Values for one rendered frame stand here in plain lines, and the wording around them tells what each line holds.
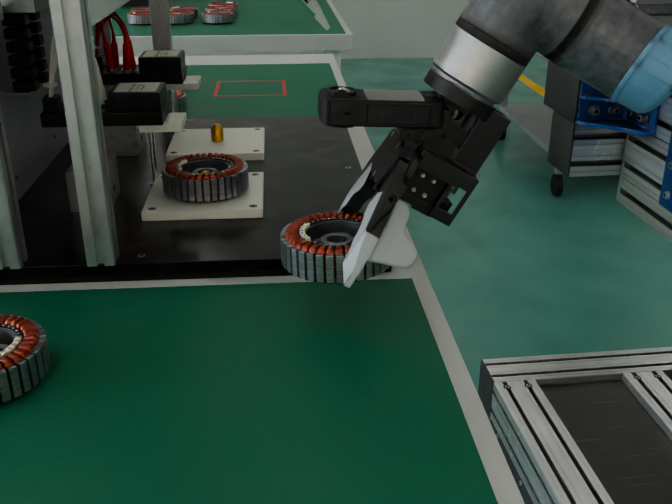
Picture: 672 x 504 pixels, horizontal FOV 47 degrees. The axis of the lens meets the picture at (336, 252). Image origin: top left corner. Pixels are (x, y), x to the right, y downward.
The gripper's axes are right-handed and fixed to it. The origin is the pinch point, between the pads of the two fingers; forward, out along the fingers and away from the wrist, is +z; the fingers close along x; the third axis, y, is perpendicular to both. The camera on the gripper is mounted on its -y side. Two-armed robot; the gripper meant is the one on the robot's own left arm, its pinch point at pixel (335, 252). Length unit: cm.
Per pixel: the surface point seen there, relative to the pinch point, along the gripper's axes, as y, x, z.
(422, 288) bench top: 11.5, 4.0, 0.7
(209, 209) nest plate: -11.3, 20.4, 9.9
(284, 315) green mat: -1.5, -1.6, 8.0
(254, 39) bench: -10, 185, 15
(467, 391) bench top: 12.2, -15.6, 0.3
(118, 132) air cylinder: -27, 48, 16
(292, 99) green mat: -1, 94, 7
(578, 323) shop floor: 109, 126, 31
